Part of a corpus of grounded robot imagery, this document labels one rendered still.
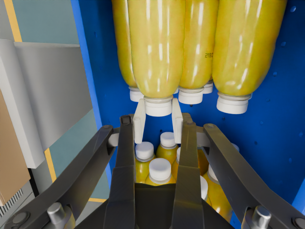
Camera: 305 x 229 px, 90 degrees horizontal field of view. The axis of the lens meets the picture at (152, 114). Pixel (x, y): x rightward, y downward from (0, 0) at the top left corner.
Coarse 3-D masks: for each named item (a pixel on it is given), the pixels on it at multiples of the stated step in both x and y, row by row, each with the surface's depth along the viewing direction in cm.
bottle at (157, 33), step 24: (144, 0) 15; (168, 0) 15; (144, 24) 16; (168, 24) 15; (144, 48) 16; (168, 48) 16; (144, 72) 17; (168, 72) 17; (144, 96) 21; (168, 96) 20
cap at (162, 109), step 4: (148, 104) 20; (152, 104) 20; (156, 104) 20; (160, 104) 20; (164, 104) 20; (168, 104) 20; (148, 108) 20; (152, 108) 20; (156, 108) 20; (160, 108) 20; (164, 108) 20; (168, 108) 20; (148, 112) 21; (152, 112) 20; (156, 112) 20; (160, 112) 20; (164, 112) 20; (168, 112) 21
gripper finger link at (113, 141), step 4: (132, 116) 18; (132, 120) 17; (116, 128) 15; (116, 132) 15; (112, 136) 14; (116, 136) 15; (108, 140) 15; (112, 140) 15; (116, 140) 15; (108, 144) 15; (112, 144) 15; (116, 144) 15
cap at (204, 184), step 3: (201, 177) 24; (201, 180) 23; (204, 180) 23; (201, 183) 23; (204, 183) 23; (201, 186) 22; (204, 186) 22; (207, 186) 22; (201, 189) 22; (204, 189) 22; (207, 189) 22; (201, 192) 21; (204, 192) 21; (204, 195) 22; (204, 198) 22
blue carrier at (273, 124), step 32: (96, 0) 20; (288, 0) 21; (96, 32) 20; (288, 32) 21; (96, 64) 20; (288, 64) 22; (96, 96) 20; (128, 96) 30; (256, 96) 27; (288, 96) 22; (160, 128) 38; (224, 128) 34; (256, 128) 28; (288, 128) 22; (256, 160) 29; (288, 160) 22; (288, 192) 21
